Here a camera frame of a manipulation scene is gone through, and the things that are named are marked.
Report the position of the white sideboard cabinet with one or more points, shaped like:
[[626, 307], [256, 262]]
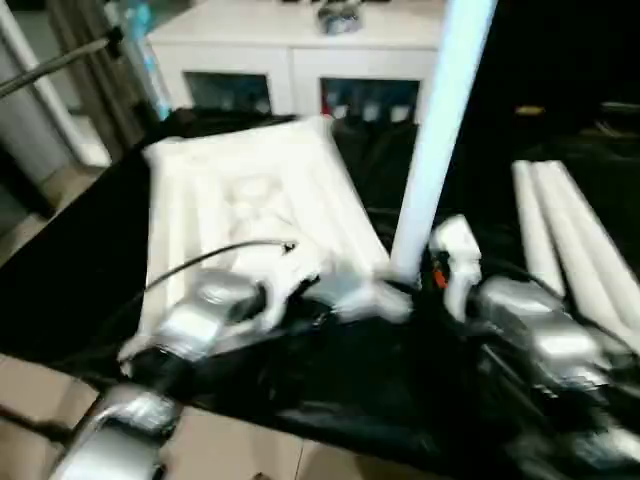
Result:
[[280, 55]]

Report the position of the grey metal pole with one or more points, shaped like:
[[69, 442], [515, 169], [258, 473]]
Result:
[[55, 62]]

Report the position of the black plastic mat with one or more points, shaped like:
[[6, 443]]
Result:
[[350, 380]]

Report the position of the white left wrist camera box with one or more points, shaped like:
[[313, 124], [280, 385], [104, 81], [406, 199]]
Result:
[[280, 280]]

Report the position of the white plastic table top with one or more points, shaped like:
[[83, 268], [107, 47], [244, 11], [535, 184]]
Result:
[[210, 200]]

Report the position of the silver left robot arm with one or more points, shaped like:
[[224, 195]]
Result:
[[200, 310]]

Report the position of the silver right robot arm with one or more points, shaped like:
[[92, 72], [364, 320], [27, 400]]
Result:
[[545, 330]]

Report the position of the white plastic table leg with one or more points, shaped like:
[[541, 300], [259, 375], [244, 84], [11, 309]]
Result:
[[580, 260], [537, 235], [600, 220], [435, 150]]

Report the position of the grey brown curtain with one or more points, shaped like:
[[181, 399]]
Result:
[[95, 90]]

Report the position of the clear bag of dark items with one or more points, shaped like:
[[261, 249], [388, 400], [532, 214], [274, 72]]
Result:
[[339, 20]]

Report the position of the small yellow label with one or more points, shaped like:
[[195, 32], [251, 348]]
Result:
[[530, 110]]

